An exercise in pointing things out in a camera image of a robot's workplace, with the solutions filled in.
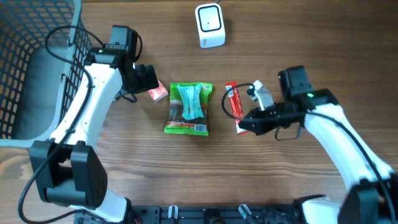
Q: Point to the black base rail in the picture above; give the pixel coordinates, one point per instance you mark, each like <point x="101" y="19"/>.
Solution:
<point x="267" y="214"/>

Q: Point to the small red white box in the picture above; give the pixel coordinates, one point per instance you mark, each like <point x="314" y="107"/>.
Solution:
<point x="158" y="93"/>

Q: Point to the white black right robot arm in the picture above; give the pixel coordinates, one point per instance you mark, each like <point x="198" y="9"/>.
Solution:
<point x="371" y="183"/>

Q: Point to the red snack stick packet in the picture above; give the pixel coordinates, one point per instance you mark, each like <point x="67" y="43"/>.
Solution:
<point x="234" y="99"/>

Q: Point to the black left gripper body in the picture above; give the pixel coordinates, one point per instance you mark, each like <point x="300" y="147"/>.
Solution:
<point x="148" y="78"/>

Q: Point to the teal packet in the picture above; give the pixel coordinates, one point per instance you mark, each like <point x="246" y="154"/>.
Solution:
<point x="190" y="96"/>

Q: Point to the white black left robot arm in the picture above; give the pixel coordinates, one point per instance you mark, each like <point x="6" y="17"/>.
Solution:
<point x="67" y="170"/>

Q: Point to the white barcode scanner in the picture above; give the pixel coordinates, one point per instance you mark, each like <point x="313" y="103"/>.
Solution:
<point x="210" y="24"/>

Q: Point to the grey plastic mesh basket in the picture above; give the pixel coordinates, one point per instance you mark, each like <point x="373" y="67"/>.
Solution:
<point x="39" y="39"/>

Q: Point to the green candy bag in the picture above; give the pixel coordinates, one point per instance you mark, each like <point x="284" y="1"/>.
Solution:
<point x="176" y="123"/>

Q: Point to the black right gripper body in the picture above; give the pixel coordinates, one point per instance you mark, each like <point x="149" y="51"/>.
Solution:
<point x="265" y="115"/>

